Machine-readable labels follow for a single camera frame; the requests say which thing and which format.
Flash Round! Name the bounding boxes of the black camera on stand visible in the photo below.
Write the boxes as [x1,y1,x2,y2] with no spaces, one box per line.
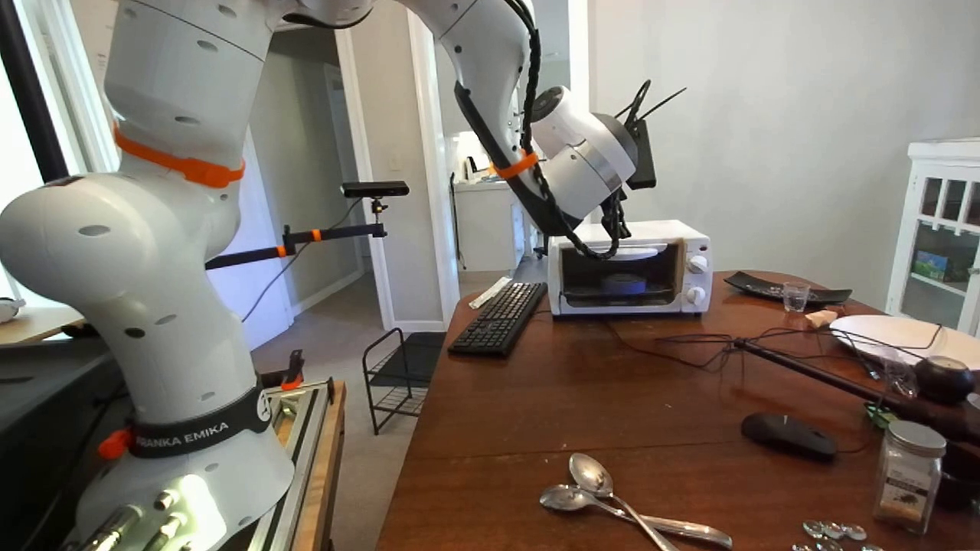
[341,180,412,199]

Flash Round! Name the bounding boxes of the metal spoon upper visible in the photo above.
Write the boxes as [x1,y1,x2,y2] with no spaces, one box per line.
[571,453,678,551]

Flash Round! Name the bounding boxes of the metal spoon lower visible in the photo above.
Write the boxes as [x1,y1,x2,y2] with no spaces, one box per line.
[535,481,735,551]

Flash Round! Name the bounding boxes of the white toaster oven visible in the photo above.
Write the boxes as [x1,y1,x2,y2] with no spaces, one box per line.
[550,219,714,317]

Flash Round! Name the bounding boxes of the dark tray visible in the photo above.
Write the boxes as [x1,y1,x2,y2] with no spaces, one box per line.
[727,269,852,307]

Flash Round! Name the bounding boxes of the white plate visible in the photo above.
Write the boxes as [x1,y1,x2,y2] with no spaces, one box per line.
[829,315,980,370]

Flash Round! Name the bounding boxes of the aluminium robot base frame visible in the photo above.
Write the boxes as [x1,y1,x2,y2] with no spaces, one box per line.
[245,379,347,551]

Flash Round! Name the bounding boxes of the black wire rack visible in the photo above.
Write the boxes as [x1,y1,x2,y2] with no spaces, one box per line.
[361,326,443,430]

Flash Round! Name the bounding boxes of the metal spoon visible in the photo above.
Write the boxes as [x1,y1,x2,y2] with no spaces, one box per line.
[571,453,678,551]
[535,481,735,551]

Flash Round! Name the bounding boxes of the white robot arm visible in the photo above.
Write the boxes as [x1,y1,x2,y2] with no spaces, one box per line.
[0,0,642,551]

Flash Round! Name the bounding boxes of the white cabinet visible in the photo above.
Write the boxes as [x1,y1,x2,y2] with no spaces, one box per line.
[884,136,980,332]

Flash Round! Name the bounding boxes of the glass spice jar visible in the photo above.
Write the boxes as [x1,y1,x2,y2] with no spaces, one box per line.
[874,419,948,534]

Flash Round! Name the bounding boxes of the black computer mouse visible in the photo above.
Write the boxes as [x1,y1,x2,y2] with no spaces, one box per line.
[743,412,837,463]

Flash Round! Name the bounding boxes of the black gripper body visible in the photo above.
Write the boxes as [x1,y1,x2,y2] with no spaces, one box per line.
[611,80,675,237]

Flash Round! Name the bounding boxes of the black keyboard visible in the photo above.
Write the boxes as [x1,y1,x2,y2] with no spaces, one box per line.
[450,281,547,359]

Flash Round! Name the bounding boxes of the small drinking glass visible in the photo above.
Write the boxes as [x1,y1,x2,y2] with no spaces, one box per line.
[781,281,813,315]

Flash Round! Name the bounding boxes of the black power cable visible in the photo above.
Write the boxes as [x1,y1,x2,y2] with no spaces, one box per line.
[596,315,922,396]

